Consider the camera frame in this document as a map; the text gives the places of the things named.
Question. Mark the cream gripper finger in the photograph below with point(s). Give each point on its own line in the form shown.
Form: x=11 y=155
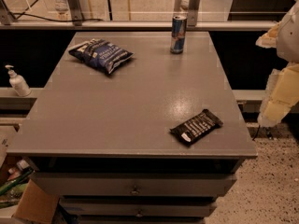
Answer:
x=281 y=94
x=268 y=40

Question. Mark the black rxbar chocolate bar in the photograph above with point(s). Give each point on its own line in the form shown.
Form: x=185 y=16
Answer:
x=195 y=128

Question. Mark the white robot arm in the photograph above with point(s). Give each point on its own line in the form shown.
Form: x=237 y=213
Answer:
x=288 y=36

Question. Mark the blue chip bag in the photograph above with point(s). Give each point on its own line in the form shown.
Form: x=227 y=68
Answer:
x=100 y=54

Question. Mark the blue silver energy drink can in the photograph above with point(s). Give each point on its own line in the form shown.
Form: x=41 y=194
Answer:
x=179 y=24

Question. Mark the grey drawer cabinet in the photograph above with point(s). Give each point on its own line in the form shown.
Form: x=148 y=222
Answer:
x=87 y=122

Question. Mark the grey drawer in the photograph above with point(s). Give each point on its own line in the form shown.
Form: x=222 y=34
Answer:
x=173 y=185
x=140 y=207

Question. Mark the top grey drawer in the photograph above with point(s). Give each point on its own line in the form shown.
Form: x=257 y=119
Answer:
x=173 y=185

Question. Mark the white pump dispenser bottle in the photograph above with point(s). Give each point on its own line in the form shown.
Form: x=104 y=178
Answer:
x=17 y=82

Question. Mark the brown cardboard box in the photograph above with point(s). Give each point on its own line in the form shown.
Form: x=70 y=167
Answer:
x=36 y=205

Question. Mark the green stick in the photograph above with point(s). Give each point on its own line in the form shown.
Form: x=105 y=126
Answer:
x=14 y=182

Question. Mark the grey metal rail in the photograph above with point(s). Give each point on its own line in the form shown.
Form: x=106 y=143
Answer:
x=139 y=25

